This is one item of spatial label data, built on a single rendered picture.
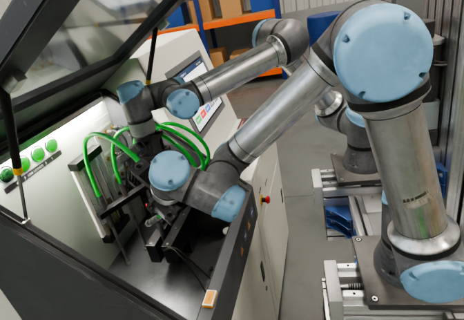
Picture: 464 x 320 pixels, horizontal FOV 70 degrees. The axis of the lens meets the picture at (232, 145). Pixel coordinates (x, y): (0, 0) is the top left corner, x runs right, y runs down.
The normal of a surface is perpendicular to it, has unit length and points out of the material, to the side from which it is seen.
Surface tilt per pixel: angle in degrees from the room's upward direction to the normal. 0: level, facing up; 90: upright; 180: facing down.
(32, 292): 90
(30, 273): 90
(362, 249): 0
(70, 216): 90
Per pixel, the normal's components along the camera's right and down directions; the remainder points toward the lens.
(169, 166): 0.19, -0.40
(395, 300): -0.18, -0.88
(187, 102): 0.42, 0.32
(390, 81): -0.26, 0.30
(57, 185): 0.95, -0.06
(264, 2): -0.07, 0.45
